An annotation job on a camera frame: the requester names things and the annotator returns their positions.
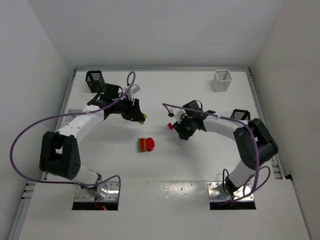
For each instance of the red green brown lego stack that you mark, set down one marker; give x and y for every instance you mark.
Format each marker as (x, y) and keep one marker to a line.
(145, 144)

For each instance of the white slotted container near left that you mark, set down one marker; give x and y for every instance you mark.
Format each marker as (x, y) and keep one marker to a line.
(72, 114)

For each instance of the black slotted container far left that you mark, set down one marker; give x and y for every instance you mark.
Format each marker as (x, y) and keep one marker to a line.
(95, 81)

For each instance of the white slotted container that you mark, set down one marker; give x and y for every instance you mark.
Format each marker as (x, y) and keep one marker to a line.
(221, 80)
(72, 114)

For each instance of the small red sloped lego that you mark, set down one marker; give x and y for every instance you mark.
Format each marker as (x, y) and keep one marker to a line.
(170, 126)

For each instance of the black slotted container right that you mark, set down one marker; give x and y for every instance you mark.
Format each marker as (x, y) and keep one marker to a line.
(241, 114)

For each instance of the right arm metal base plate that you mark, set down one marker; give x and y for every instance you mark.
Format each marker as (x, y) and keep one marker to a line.
(217, 194)

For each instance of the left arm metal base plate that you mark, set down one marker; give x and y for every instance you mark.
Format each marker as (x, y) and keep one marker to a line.
(106, 192)

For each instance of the black slotted container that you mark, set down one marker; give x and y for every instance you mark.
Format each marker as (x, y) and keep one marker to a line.
(95, 81)
(241, 114)

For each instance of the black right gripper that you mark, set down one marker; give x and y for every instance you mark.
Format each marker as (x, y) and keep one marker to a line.
(180, 127)

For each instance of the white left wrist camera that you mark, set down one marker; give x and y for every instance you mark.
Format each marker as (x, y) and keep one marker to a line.
(131, 92)

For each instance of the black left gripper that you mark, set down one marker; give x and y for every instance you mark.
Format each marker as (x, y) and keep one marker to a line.
(133, 110)

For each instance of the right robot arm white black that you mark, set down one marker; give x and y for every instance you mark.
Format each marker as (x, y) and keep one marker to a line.
(254, 142)

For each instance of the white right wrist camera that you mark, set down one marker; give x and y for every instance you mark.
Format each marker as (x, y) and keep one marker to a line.
(177, 114)

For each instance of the white slotted container far right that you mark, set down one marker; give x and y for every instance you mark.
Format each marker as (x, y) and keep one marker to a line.
(221, 80)

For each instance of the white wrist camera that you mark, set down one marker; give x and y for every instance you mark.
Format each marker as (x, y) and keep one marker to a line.
(131, 92)
(177, 114)

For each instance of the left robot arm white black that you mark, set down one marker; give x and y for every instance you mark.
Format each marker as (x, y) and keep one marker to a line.
(60, 155)

